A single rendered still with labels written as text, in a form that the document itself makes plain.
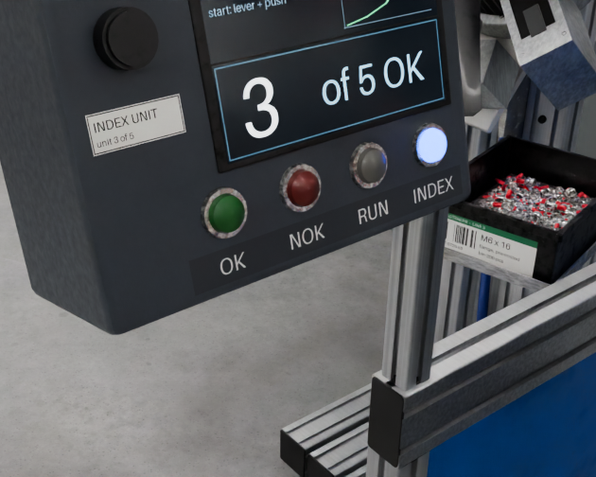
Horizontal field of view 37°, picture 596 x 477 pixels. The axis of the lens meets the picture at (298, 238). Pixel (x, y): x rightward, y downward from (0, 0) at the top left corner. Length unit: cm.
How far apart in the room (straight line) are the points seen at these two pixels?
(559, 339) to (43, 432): 139
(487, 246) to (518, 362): 20
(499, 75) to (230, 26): 89
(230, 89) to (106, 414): 167
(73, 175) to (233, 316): 196
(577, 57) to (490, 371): 52
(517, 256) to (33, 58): 69
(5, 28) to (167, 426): 164
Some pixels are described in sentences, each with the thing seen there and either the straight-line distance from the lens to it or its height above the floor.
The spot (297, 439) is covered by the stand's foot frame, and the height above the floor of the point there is 8.
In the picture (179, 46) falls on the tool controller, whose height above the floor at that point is 120.
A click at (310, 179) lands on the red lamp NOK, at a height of 112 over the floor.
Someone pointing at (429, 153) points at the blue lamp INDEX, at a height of 111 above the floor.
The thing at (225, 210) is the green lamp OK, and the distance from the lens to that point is 46.
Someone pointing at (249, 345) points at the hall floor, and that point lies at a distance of 227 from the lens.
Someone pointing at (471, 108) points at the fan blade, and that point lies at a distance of 115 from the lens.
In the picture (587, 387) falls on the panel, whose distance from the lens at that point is 106.
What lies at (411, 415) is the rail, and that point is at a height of 84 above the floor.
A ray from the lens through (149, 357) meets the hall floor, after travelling 225.
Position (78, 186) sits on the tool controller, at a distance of 43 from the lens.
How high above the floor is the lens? 133
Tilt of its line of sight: 29 degrees down
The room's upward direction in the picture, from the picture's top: 1 degrees clockwise
